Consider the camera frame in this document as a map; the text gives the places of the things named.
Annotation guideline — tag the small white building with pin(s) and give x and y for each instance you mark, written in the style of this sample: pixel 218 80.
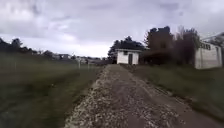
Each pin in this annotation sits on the small white building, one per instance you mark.
pixel 124 57

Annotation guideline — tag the distant buildings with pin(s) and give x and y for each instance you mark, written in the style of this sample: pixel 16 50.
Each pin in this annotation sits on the distant buildings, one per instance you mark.
pixel 83 60

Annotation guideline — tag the gravel-strewn path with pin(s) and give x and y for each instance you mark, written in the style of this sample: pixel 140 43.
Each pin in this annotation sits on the gravel-strewn path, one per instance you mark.
pixel 123 100

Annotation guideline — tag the reddish dark trees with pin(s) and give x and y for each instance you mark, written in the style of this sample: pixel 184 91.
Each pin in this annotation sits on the reddish dark trees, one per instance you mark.
pixel 163 43

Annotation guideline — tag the grass field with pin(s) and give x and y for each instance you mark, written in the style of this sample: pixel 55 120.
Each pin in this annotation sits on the grass field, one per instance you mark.
pixel 186 83
pixel 40 86

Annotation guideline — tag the large white building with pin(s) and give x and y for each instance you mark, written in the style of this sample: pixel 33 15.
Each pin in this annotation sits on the large white building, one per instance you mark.
pixel 208 56

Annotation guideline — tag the distant row of trees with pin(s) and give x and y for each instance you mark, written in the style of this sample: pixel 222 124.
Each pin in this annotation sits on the distant row of trees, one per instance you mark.
pixel 15 46

